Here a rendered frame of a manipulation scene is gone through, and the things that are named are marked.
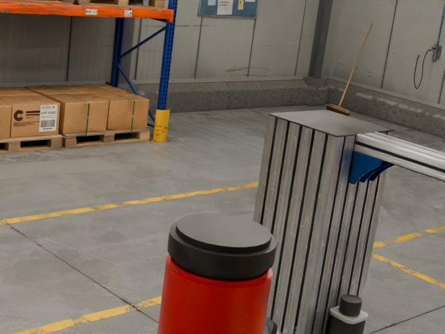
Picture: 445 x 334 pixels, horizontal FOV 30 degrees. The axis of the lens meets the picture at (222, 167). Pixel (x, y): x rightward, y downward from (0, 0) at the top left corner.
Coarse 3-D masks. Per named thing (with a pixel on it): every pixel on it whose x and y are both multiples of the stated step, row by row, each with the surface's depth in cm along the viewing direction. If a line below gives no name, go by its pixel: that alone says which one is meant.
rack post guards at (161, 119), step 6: (156, 114) 1010; (162, 114) 1009; (168, 114) 1015; (156, 120) 1012; (162, 120) 1011; (168, 120) 1020; (156, 126) 1013; (162, 126) 1014; (156, 132) 1014; (162, 132) 1017; (156, 138) 1016; (162, 138) 1020
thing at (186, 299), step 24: (168, 264) 38; (168, 288) 38; (192, 288) 36; (216, 288) 36; (240, 288) 36; (264, 288) 37; (168, 312) 38; (192, 312) 37; (216, 312) 36; (240, 312) 37; (264, 312) 38
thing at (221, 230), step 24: (192, 216) 39; (216, 216) 40; (168, 240) 38; (192, 240) 36; (216, 240) 37; (240, 240) 37; (264, 240) 37; (192, 264) 36; (216, 264) 36; (240, 264) 36; (264, 264) 37
